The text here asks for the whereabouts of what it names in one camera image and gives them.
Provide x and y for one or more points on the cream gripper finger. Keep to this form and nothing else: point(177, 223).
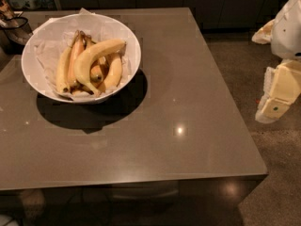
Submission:
point(267, 84)
point(286, 87)

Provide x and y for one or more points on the large yellow top banana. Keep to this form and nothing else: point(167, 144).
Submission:
point(85, 60)

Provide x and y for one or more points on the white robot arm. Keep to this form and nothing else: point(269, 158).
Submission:
point(283, 33)

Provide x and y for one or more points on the yellow banana right side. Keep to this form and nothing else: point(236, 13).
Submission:
point(114, 73)

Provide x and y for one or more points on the short brown-tipped middle banana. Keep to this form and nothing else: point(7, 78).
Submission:
point(98, 71)

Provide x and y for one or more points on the yellow banana far left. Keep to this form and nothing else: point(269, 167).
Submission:
point(62, 68)

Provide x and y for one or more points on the white bowl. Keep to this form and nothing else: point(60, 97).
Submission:
point(37, 63)

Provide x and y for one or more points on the white paper liner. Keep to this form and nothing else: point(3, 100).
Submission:
point(51, 52)

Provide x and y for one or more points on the dark wire basket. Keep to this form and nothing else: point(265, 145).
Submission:
point(15, 33)

